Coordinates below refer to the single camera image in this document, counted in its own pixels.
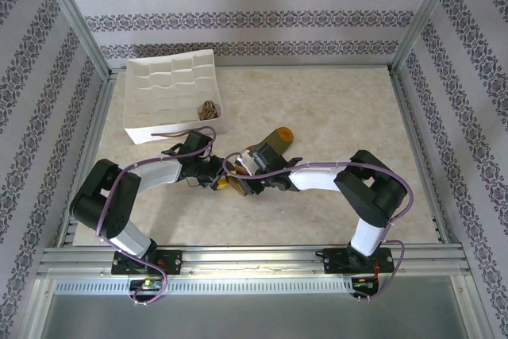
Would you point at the olive green striped sock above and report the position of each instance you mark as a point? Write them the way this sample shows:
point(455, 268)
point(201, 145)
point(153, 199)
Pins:
point(279, 138)

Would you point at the brown argyle sock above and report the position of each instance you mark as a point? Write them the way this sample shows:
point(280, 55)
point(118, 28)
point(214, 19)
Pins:
point(207, 109)

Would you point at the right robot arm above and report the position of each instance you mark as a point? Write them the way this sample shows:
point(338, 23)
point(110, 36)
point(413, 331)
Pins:
point(317, 176)

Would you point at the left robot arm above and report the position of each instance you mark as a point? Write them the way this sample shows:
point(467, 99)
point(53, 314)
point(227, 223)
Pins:
point(158, 170)

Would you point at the white divided organizer box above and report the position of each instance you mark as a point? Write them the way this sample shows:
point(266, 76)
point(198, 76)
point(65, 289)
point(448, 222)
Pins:
point(166, 89)

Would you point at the grey metal shelf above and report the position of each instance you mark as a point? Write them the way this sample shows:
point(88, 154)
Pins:
point(258, 319)

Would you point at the aluminium mounting rail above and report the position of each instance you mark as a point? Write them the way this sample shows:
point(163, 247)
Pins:
point(258, 255)

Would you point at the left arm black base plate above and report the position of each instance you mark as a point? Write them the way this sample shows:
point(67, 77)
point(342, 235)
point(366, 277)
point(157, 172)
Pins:
point(172, 261)

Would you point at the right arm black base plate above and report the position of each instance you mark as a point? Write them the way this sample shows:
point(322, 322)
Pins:
point(337, 261)

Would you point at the aluminium frame side rail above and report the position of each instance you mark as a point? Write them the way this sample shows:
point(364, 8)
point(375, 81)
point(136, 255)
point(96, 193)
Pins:
point(89, 156)
point(420, 156)

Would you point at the aluminium frame post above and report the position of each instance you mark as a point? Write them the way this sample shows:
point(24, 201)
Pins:
point(424, 17)
point(75, 17)

